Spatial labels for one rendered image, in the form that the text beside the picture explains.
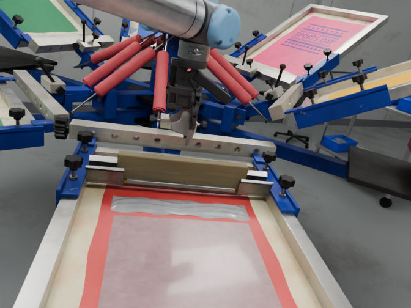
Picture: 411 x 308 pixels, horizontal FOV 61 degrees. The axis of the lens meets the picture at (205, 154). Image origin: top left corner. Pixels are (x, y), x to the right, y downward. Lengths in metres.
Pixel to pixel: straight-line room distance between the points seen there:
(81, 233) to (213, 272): 0.30
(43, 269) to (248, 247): 0.44
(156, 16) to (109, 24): 3.56
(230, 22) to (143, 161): 0.45
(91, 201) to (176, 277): 0.32
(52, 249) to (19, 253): 1.55
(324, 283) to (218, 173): 0.39
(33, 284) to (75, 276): 0.09
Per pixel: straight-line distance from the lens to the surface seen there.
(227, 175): 0.98
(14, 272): 2.17
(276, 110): 1.30
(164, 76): 1.45
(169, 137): 1.15
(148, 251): 0.78
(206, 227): 0.88
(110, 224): 0.85
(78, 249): 0.79
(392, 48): 6.27
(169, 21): 0.59
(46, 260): 0.72
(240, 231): 0.89
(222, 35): 0.65
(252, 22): 4.67
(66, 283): 0.72
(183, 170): 0.95
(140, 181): 0.95
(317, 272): 0.80
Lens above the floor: 1.46
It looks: 24 degrees down
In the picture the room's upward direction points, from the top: 11 degrees clockwise
